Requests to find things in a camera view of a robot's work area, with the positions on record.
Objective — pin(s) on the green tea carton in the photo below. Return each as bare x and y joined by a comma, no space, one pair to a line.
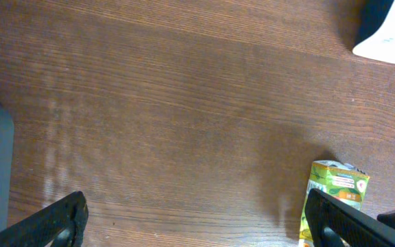
342,181

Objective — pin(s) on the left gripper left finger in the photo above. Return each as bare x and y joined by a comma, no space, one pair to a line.
60,224

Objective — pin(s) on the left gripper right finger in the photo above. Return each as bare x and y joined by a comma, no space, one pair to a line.
334,223

